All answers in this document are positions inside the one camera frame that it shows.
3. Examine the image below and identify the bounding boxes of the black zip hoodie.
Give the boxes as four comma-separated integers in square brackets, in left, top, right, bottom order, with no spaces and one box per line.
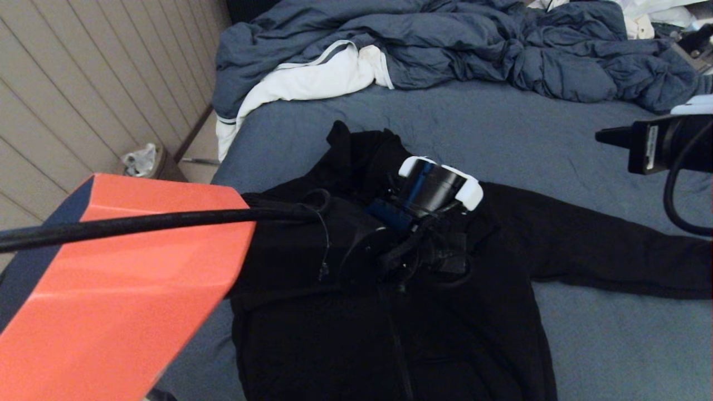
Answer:
[230,120,713,401]

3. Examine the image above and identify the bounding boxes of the dark headboard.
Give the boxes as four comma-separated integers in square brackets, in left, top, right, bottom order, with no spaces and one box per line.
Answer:
[226,0,285,26]

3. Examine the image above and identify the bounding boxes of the blue bed sheet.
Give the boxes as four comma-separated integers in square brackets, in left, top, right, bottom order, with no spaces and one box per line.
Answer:
[153,81,713,401]

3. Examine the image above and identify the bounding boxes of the white plastic bin bag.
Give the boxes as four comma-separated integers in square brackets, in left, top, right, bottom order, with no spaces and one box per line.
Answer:
[123,143,158,178]

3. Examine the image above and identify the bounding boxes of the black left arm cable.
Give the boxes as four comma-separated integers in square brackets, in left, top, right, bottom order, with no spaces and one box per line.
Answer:
[0,189,332,282]

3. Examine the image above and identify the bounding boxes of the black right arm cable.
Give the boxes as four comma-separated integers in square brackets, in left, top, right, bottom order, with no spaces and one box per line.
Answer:
[663,120,713,237]

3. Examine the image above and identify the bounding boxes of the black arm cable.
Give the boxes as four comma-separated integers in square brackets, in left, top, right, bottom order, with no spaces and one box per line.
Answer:
[663,120,713,237]
[0,189,332,282]

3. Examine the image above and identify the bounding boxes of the cream crumpled garment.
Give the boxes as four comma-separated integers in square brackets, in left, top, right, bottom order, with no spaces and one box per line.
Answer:
[529,0,655,41]

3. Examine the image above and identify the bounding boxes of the beige trash bin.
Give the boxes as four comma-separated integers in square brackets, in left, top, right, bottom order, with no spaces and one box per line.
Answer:
[120,145,190,183]

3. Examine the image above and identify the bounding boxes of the white pillow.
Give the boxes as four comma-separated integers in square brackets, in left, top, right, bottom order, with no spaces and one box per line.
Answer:
[607,0,713,28]

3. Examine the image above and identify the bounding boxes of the crumpled blue duvet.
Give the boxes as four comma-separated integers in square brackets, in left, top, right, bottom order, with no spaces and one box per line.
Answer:
[213,0,713,115]

